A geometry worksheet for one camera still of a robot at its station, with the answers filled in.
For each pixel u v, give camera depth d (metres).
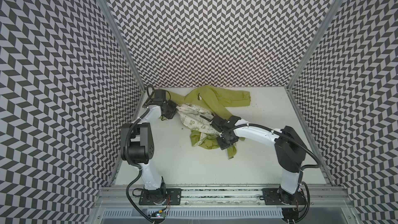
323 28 0.83
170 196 0.73
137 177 0.55
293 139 0.47
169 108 0.86
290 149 0.48
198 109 0.96
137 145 0.49
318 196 0.75
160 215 0.66
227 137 0.63
